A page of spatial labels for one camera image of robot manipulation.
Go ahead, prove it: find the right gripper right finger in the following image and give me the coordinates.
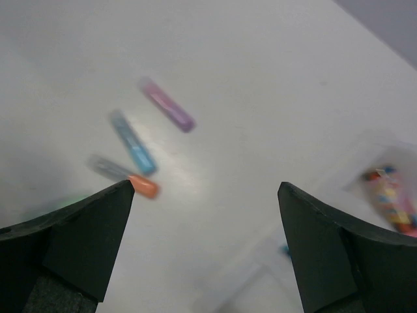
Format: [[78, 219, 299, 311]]
[[278, 182, 416, 312]]

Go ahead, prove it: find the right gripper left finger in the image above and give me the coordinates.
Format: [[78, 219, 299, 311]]
[[1, 180, 134, 312]]

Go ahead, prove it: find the teal pen refill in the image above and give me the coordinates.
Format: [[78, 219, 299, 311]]
[[280, 245, 292, 260]]

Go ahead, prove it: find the pink capped glue bottle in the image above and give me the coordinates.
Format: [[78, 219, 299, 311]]
[[361, 164, 416, 237]]

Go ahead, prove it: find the green capped lead case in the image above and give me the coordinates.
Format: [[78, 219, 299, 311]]
[[22, 193, 92, 219]]

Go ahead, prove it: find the clear plastic compartment tray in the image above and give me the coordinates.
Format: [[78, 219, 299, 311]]
[[195, 132, 416, 312]]

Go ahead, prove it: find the orange capped lead case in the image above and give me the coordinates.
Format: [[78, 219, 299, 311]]
[[86, 154, 161, 200]]

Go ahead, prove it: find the blue capped lead case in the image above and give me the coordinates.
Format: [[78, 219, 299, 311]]
[[109, 110, 156, 175]]

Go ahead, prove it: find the purple capped lead case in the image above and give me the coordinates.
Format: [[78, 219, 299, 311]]
[[138, 77, 196, 133]]

